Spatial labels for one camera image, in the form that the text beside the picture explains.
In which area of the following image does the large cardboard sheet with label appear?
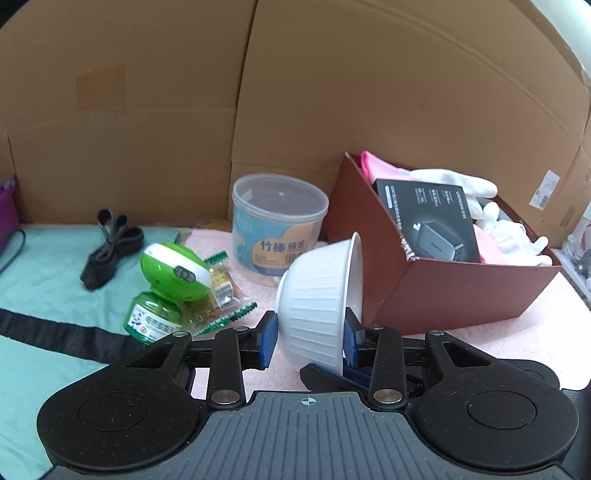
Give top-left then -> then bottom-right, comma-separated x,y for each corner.
0,0 -> 591,250

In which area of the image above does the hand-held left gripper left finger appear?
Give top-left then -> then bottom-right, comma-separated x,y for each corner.
121,310 -> 281,411

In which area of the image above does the white glove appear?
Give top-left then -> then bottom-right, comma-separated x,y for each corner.
475,202 -> 553,267
410,168 -> 498,200

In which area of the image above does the clear plastic cotton swab tub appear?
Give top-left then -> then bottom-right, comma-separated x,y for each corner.
232,174 -> 329,288

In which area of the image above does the green mosquito repellent device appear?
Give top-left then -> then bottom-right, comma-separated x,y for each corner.
122,242 -> 212,347

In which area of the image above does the plain cardboard sheet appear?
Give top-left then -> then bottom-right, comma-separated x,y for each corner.
560,145 -> 591,247

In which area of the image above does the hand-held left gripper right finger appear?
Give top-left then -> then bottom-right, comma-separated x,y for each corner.
344,309 -> 490,411

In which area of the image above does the white ribbed bowl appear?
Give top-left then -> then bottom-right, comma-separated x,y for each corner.
276,232 -> 365,376

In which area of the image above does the purple container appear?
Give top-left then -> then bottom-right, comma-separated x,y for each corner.
0,174 -> 20,247

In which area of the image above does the clear green-edged snack packet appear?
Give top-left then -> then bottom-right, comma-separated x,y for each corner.
179,295 -> 258,336
204,250 -> 243,306

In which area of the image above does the teal mat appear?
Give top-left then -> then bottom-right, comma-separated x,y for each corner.
0,224 -> 197,480

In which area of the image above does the black band on mat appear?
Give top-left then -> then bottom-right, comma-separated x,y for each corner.
0,308 -> 155,366

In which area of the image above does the black product box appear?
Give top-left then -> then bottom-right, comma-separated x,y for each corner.
373,178 -> 482,264

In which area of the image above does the black coiled strap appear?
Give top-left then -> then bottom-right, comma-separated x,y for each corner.
81,209 -> 146,291

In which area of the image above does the black cord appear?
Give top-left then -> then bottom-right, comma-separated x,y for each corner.
0,228 -> 27,274

